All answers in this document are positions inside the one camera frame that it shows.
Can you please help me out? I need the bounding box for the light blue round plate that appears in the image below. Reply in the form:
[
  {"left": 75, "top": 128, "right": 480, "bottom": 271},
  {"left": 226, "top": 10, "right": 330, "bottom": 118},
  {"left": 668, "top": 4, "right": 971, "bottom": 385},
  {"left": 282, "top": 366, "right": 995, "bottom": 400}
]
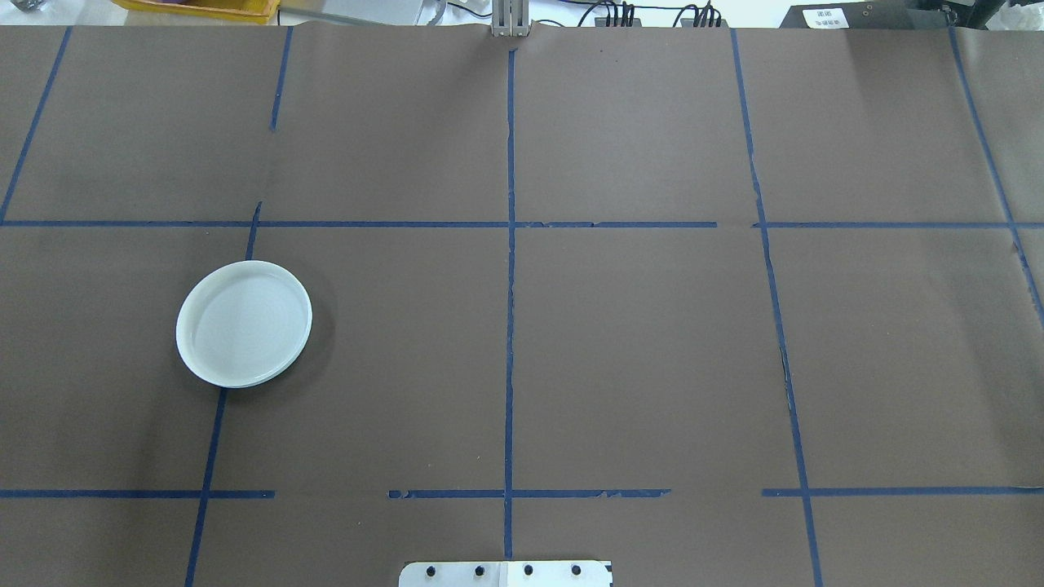
[{"left": 214, "top": 326, "right": 314, "bottom": 390}]

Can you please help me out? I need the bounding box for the white round plate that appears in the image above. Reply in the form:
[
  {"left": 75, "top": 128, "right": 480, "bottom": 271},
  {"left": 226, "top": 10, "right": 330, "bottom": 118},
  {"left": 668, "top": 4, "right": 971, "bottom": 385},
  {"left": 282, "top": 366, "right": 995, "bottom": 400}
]
[{"left": 175, "top": 260, "right": 313, "bottom": 388}]

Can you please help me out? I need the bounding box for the white crumpled plastic bag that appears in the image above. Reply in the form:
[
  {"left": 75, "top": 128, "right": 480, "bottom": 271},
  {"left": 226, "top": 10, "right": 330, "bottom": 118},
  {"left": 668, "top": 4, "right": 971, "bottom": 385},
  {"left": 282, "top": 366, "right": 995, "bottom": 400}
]
[{"left": 998, "top": 0, "right": 1044, "bottom": 32}]

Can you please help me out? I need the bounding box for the silver metal frame bar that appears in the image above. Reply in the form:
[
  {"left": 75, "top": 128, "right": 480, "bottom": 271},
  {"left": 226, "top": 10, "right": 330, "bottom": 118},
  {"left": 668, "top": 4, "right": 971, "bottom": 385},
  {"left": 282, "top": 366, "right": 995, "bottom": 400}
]
[{"left": 491, "top": 0, "right": 532, "bottom": 39}]

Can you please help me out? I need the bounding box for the white square base plate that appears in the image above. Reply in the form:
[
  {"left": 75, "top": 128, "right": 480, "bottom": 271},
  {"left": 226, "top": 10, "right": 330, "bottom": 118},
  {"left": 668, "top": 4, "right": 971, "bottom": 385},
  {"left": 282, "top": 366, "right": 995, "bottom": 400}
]
[{"left": 399, "top": 561, "right": 509, "bottom": 587}]

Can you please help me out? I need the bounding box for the yellow plastic bin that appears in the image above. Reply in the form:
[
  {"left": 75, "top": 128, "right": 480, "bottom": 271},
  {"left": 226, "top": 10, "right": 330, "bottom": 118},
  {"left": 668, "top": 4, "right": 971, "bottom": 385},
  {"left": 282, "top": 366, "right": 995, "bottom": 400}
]
[{"left": 110, "top": 0, "right": 281, "bottom": 24}]

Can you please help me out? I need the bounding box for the black box with white label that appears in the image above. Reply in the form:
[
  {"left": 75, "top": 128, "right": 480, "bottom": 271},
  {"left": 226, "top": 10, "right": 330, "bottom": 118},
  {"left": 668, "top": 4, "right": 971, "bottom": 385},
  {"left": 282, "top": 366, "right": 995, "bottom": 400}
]
[{"left": 779, "top": 0, "right": 965, "bottom": 30}]

